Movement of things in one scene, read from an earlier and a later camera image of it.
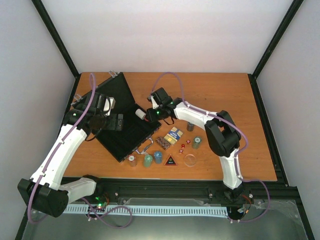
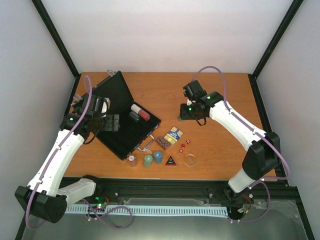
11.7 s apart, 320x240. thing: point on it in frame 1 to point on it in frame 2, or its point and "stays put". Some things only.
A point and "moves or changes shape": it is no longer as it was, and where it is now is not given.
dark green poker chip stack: [197, 140] moves or changes shape
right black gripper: [152, 117] to [184, 115]
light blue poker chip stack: [158, 156] stays put
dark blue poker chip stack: [190, 126] to [133, 115]
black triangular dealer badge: [170, 161] stays put
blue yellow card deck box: [173, 135] stays put
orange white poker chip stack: [132, 160] stays put
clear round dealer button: [190, 160] stays put
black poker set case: [136, 131] stays put
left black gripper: [112, 125] stays put
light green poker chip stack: [148, 160] stays put
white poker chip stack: [140, 114] to [135, 108]
